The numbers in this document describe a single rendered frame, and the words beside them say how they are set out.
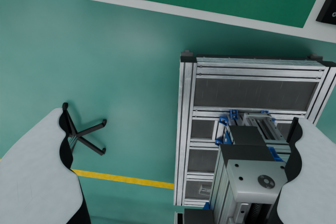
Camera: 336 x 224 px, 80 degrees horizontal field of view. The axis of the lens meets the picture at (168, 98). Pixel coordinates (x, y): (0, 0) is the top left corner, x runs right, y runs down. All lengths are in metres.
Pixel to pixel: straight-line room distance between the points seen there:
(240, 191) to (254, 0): 0.41
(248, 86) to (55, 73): 1.26
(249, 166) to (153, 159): 1.38
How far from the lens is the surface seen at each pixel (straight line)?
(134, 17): 1.29
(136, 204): 2.39
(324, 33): 0.63
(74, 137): 1.73
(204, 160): 1.54
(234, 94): 1.24
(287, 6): 0.57
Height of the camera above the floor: 1.26
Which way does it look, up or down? 60 degrees down
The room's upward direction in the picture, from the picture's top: 175 degrees counter-clockwise
